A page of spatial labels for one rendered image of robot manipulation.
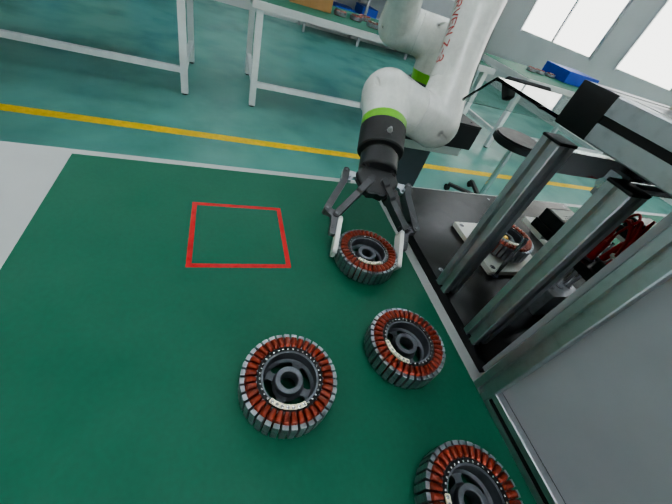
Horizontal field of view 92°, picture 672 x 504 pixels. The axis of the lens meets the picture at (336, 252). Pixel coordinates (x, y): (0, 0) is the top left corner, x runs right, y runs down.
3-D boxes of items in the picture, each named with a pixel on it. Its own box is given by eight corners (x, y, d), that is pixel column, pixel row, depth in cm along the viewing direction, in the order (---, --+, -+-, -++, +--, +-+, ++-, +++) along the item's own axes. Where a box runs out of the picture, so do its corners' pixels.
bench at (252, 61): (240, 71, 331) (246, -22, 281) (421, 109, 408) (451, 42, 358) (244, 107, 271) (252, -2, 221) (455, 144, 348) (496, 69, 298)
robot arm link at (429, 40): (403, 70, 121) (426, 10, 110) (442, 85, 122) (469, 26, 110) (402, 76, 111) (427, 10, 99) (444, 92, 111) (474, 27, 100)
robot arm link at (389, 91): (355, 81, 72) (383, 44, 63) (400, 106, 77) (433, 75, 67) (346, 133, 68) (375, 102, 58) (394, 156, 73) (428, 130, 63)
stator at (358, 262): (333, 236, 62) (338, 221, 60) (388, 248, 64) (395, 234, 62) (332, 279, 54) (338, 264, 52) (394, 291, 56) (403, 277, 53)
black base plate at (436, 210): (379, 191, 80) (383, 183, 78) (558, 209, 102) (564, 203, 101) (479, 373, 49) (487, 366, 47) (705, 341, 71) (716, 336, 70)
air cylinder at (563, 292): (515, 293, 62) (534, 274, 58) (543, 292, 64) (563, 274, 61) (532, 315, 58) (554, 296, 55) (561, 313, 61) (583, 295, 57)
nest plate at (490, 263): (452, 225, 73) (454, 221, 72) (502, 228, 78) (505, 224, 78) (487, 275, 63) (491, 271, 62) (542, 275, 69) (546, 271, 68)
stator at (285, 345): (247, 342, 42) (250, 326, 40) (330, 352, 44) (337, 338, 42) (227, 436, 34) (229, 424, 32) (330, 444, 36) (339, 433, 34)
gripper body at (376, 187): (392, 169, 68) (387, 209, 65) (354, 159, 67) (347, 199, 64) (407, 150, 61) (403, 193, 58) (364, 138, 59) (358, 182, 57)
